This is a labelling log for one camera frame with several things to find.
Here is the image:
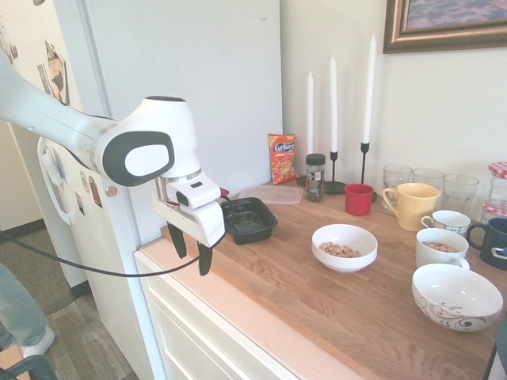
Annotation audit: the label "tall white taper candle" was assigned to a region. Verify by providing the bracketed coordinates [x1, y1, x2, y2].
[361, 34, 378, 145]

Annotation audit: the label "framed painting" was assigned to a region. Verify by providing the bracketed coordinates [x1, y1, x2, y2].
[382, 0, 507, 55]

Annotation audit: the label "large photo fridge magnet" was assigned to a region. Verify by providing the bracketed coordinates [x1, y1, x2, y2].
[44, 39, 71, 106]

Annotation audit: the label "spice jar with black lid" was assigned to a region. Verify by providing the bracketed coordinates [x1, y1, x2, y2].
[304, 153, 327, 203]

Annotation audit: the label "small jar red checkered lid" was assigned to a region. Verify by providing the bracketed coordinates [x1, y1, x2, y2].
[480, 199, 507, 225]

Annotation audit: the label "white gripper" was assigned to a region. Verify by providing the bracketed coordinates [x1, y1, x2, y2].
[153, 188, 228, 278]

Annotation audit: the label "brown cereal pieces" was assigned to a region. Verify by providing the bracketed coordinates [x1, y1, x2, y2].
[422, 240, 461, 253]

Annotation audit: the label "oat ring cereal pile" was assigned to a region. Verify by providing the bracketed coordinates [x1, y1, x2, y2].
[318, 241, 363, 259]

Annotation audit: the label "clear plastic lid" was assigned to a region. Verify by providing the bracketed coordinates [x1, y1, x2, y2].
[236, 184, 306, 207]

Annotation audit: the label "red enamel mug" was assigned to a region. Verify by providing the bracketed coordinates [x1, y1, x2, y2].
[343, 182, 377, 217]

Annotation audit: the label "arched brown fridge magnet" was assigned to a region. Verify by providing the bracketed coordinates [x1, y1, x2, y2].
[87, 175, 105, 210]

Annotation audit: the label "short white taper candle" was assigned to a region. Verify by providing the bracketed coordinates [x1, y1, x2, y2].
[306, 70, 315, 156]

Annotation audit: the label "white refrigerator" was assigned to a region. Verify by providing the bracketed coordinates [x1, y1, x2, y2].
[0, 0, 283, 380]

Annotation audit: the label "medium white taper candle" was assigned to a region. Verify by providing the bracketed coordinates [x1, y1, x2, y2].
[329, 55, 339, 154]

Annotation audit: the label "orange snack bag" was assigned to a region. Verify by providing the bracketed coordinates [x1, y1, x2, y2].
[267, 132, 301, 186]

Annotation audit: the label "narrow photo fridge magnet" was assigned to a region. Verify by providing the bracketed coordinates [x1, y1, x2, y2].
[36, 63, 52, 96]

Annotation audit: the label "dark teal curved bar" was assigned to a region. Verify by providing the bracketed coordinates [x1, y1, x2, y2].
[0, 353, 61, 380]

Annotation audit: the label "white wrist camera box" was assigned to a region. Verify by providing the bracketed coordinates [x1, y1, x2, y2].
[164, 173, 231, 210]

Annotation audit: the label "plain white bowl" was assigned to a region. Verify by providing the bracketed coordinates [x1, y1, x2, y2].
[311, 223, 379, 274]

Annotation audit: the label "small striped white cup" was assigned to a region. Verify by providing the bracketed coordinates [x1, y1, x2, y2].
[420, 209, 473, 239]

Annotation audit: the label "dark blue mug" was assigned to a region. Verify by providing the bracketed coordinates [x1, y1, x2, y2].
[466, 217, 507, 272]

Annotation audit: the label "black plastic food box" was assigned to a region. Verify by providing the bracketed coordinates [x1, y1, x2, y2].
[219, 196, 280, 246]

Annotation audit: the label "yellow ceramic mug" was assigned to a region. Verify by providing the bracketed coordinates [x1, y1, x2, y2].
[381, 182, 442, 232]

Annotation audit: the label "white drawer cabinet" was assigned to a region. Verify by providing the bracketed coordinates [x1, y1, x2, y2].
[133, 245, 303, 380]

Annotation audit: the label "large jar red checkered lid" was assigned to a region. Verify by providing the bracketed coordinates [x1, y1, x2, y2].
[487, 161, 507, 211]

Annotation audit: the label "white sneaker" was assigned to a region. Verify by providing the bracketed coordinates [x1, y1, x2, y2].
[18, 325, 57, 360]

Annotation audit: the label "person leg in jeans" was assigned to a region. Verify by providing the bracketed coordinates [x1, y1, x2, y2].
[0, 260, 49, 350]

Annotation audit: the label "clear drinking glass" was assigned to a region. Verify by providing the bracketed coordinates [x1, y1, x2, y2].
[382, 164, 414, 211]
[440, 173, 481, 219]
[411, 167, 446, 192]

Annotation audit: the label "large white mug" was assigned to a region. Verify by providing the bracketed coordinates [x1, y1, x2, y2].
[415, 227, 471, 272]

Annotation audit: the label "white bowl with swirl pattern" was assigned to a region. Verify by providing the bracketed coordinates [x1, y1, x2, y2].
[411, 263, 505, 333]

